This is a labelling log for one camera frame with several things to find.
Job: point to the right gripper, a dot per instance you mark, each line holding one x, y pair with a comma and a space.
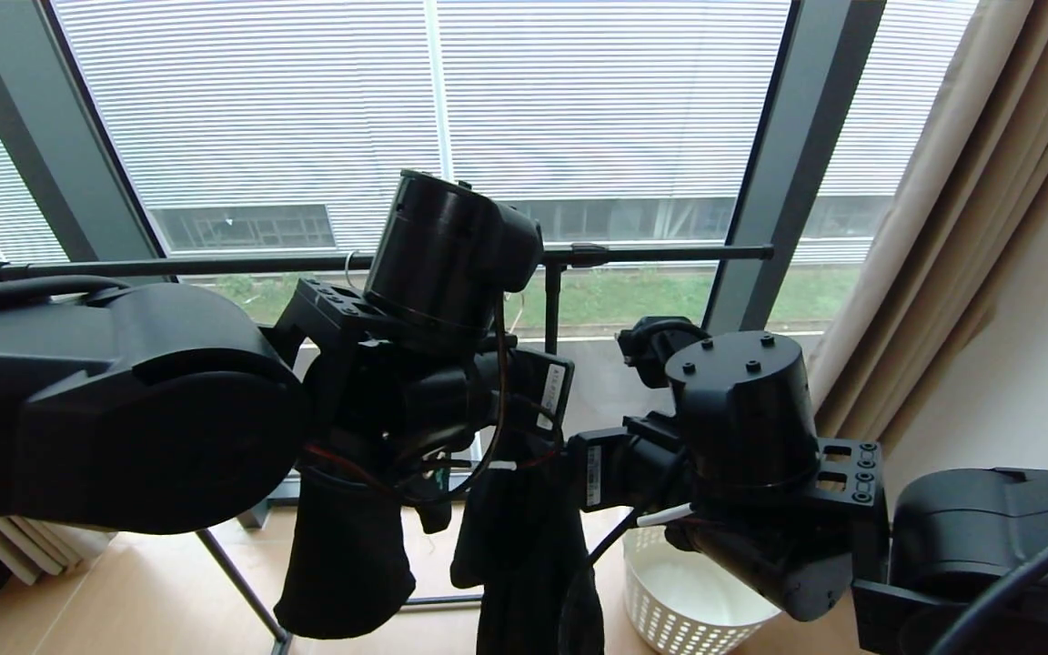
633, 464

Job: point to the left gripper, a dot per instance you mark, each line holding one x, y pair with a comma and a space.
506, 391

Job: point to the black garment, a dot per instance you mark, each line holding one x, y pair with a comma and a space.
524, 546

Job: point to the black shorts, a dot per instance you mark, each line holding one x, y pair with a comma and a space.
342, 555

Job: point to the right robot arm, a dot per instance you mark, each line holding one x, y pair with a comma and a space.
760, 409

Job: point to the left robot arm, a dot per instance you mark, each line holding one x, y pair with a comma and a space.
124, 409

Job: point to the white laundry basket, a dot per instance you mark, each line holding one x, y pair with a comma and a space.
688, 600

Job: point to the black clothes rack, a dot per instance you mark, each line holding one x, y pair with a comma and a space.
651, 253

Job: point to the window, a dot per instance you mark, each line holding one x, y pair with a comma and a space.
579, 109

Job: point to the beige curtain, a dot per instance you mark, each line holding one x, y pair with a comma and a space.
942, 227
42, 550

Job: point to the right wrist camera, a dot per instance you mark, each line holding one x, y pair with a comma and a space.
651, 346

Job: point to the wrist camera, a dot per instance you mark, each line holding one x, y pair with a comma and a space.
651, 346
519, 246

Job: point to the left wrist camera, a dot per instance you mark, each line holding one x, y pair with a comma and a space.
519, 246

